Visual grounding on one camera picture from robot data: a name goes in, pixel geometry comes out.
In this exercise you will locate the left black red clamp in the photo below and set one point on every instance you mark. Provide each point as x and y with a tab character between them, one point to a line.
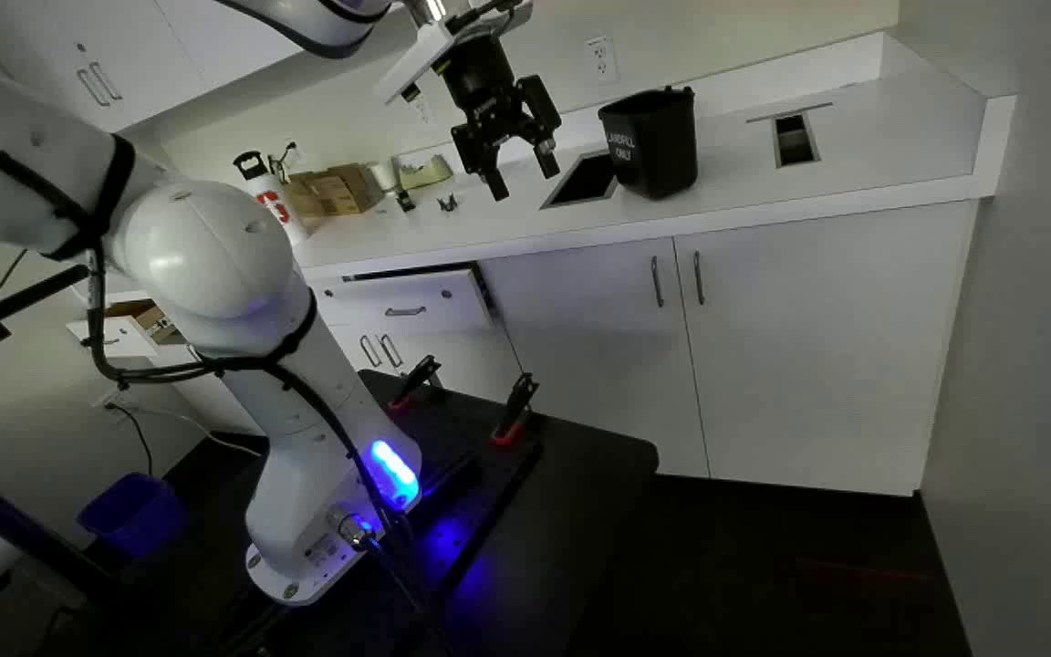
421	373

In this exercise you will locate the white wall outlet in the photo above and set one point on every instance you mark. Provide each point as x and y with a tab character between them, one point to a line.
599	61

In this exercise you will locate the white cabinet door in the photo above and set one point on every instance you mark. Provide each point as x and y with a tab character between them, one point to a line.
819	347
607	339

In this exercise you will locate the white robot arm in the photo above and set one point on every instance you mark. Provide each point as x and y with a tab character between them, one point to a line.
341	473

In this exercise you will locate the black bin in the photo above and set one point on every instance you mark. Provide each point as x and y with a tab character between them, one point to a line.
650	140

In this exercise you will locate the right black red clamp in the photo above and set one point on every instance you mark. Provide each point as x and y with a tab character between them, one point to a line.
515	411

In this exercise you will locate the black robot cart table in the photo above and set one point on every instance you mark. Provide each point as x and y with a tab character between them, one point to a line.
509	550

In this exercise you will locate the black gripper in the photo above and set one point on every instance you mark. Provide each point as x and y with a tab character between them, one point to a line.
494	103

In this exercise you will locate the blue bin on floor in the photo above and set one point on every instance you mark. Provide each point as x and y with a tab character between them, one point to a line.
136	517

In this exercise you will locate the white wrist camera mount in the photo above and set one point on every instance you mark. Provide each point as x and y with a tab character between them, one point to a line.
441	30

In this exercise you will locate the left white cabinet door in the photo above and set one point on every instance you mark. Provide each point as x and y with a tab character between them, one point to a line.
607	339

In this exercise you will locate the right white cabinet door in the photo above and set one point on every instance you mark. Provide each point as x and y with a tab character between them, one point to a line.
819	347

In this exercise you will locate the black red clamp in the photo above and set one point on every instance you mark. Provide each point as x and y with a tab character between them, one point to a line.
421	373
515	411

